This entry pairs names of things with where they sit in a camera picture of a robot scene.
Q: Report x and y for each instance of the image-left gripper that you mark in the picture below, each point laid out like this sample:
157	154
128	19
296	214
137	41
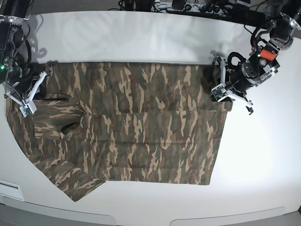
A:
20	81

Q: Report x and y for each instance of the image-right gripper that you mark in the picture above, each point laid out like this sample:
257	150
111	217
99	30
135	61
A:
243	77

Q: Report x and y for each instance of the camouflage T-shirt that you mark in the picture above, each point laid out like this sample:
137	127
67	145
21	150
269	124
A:
98	122

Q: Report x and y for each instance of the grey power strip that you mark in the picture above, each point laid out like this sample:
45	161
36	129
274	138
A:
207	8

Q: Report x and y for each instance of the white label plate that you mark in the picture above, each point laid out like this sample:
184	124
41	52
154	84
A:
11	190

